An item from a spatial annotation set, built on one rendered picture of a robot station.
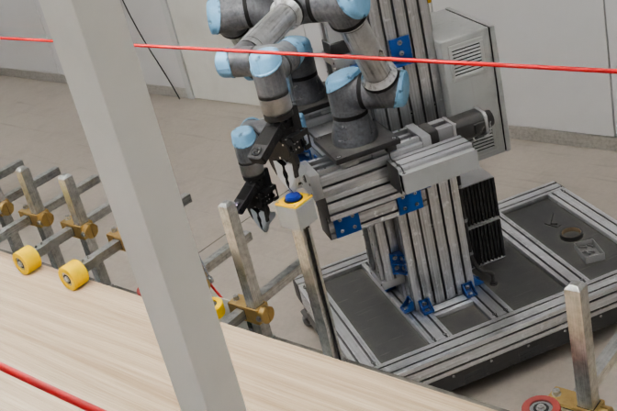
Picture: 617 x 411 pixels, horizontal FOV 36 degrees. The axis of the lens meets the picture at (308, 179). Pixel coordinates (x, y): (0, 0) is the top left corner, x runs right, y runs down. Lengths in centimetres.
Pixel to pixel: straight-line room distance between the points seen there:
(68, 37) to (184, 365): 36
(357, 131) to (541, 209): 139
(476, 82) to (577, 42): 168
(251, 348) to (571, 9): 295
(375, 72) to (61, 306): 115
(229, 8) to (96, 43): 220
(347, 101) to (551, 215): 144
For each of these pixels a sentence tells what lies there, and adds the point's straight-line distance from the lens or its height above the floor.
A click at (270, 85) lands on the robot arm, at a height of 153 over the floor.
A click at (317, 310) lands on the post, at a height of 90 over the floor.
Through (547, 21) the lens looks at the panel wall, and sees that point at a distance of 496.
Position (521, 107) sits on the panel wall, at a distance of 523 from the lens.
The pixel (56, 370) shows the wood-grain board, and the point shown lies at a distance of 261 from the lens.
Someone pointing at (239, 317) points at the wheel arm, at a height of 82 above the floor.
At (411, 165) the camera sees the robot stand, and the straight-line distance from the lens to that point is 300.
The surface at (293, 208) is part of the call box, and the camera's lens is 231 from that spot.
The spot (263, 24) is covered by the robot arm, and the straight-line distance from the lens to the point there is 249.
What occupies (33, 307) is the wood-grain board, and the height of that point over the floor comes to 90.
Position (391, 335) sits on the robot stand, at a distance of 354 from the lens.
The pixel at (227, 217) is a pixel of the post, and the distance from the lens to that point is 255.
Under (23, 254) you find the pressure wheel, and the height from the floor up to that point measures 97.
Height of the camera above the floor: 225
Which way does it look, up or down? 25 degrees down
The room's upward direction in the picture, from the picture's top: 14 degrees counter-clockwise
